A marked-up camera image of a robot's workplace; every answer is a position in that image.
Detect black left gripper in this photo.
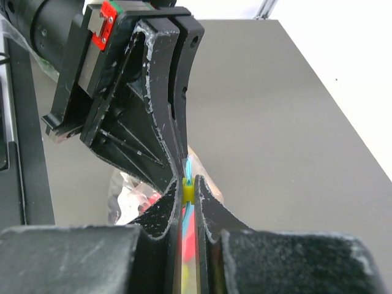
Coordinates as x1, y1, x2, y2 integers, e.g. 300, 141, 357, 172
43, 1, 181, 192

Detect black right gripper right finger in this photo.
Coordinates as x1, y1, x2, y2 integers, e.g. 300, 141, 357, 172
195, 176, 380, 293

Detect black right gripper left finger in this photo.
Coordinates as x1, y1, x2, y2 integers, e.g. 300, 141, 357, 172
1, 179, 181, 293

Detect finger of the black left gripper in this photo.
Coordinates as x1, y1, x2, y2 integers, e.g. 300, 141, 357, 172
168, 15, 205, 156

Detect clear zip bag blue seal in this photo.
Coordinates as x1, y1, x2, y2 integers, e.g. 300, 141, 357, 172
105, 145, 224, 294

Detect fake green pear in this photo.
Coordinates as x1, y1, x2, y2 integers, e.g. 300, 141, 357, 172
181, 263, 190, 294

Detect fake red apple in bag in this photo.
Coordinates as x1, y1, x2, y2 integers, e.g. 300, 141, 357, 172
182, 212, 195, 263

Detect yellow zip slider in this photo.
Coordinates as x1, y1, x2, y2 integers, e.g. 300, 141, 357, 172
183, 178, 195, 205

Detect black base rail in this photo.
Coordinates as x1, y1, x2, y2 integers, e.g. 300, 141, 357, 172
1, 37, 55, 229

